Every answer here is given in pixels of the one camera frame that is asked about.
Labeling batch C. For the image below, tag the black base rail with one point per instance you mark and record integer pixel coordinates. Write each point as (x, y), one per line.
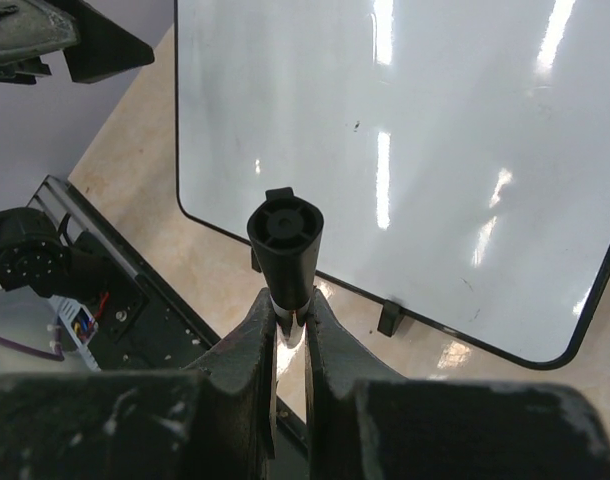
(141, 323)

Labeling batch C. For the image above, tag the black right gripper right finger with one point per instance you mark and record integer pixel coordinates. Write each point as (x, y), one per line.
(367, 421)

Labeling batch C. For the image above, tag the white whiteboard black frame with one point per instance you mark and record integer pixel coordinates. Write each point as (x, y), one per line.
(458, 150)

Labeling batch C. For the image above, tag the black white marker pen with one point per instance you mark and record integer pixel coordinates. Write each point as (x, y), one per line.
(285, 232)

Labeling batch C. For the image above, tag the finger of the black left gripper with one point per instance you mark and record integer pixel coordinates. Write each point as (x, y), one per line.
(29, 30)
(105, 49)

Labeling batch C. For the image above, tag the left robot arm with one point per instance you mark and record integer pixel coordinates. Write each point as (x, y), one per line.
(34, 252)

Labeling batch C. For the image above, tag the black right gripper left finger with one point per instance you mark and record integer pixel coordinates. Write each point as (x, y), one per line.
(215, 419)

